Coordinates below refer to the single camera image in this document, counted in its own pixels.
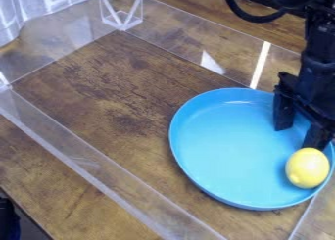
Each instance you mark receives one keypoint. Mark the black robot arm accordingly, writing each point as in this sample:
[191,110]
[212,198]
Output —
[319,28]

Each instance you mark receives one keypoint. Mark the white curtain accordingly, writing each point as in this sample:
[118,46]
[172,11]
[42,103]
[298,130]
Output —
[18,11]

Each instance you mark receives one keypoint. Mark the yellow toy lemon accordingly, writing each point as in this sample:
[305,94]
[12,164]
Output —
[307,168]

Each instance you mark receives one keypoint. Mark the blue plastic plate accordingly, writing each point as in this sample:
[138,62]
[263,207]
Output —
[230,151]

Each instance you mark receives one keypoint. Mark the clear acrylic enclosure wall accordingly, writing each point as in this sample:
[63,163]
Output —
[92,81]

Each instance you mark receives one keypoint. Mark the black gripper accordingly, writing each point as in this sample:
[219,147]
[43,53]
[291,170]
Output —
[309,93]

